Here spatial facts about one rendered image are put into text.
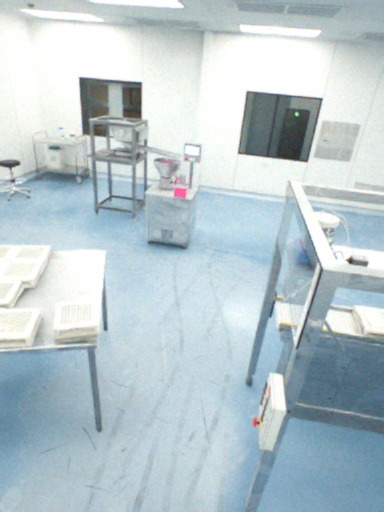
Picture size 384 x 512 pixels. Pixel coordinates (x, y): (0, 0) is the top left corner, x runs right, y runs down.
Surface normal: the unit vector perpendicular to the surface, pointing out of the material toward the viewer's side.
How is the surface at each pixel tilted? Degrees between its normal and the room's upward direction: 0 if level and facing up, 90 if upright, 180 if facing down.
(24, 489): 0
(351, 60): 90
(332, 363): 90
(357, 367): 90
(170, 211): 90
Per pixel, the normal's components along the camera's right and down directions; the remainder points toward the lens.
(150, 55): -0.18, 0.47
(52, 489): 0.08, -0.87
